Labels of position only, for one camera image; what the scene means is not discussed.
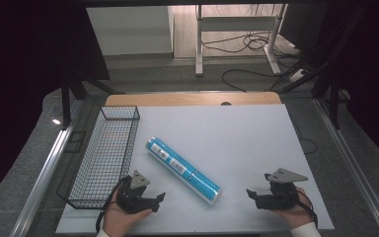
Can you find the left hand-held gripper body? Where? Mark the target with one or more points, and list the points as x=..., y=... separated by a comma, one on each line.
x=132, y=197

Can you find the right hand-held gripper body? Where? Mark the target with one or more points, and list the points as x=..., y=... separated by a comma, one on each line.
x=281, y=194

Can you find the blue plastic wrap roll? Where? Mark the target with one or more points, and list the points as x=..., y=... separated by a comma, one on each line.
x=184, y=172

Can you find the person's right hand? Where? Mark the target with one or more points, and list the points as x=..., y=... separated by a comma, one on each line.
x=294, y=214

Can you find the person's left hand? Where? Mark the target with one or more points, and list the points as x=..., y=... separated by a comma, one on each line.
x=120, y=220

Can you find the white table mat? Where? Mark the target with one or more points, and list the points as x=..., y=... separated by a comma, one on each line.
x=230, y=144

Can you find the wooden table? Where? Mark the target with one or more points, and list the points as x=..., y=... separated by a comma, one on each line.
x=184, y=99

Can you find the white power strip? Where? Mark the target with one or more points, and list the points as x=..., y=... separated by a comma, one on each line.
x=298, y=75

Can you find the black metal stand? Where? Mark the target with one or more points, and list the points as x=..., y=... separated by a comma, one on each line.
x=70, y=92
x=334, y=82

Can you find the white cabinet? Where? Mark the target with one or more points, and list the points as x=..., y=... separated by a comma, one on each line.
x=131, y=29

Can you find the aluminium rail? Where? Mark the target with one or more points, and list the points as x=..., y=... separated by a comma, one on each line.
x=352, y=171
x=42, y=177

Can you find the white desk frame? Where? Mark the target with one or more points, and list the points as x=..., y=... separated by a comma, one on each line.
x=233, y=23

